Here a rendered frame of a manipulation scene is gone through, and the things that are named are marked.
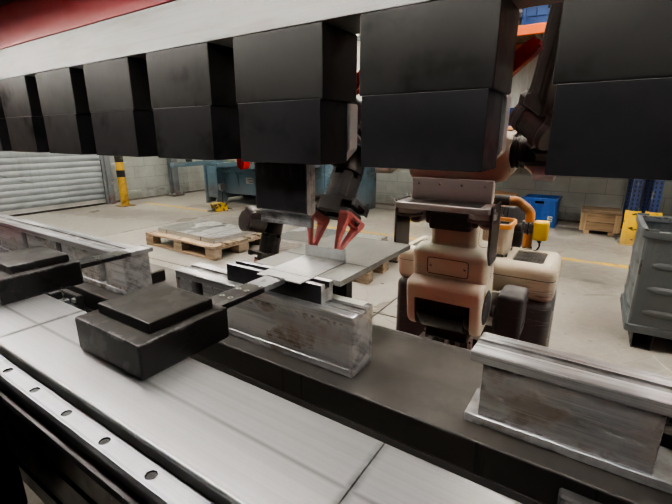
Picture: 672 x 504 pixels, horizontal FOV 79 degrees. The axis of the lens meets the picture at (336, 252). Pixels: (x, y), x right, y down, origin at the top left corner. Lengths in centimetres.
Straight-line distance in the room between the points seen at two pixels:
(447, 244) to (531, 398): 79
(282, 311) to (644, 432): 46
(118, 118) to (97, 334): 48
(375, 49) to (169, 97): 37
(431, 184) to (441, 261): 23
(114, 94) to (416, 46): 57
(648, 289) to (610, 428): 244
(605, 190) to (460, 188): 583
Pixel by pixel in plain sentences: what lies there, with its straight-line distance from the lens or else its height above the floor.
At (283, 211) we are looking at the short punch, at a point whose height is 110.
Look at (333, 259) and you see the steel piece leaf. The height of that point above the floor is 100.
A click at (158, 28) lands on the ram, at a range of 77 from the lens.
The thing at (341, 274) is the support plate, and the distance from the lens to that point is 65.
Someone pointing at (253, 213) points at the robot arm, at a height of 101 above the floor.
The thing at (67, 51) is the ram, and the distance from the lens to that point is 101.
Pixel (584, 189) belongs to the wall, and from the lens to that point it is 693.
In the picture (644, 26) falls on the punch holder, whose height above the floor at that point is 129.
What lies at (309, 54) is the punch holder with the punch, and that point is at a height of 131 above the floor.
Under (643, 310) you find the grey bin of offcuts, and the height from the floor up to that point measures 24.
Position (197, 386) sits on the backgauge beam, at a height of 98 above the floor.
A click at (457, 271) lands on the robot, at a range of 124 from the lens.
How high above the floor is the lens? 121
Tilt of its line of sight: 16 degrees down
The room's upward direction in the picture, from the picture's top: straight up
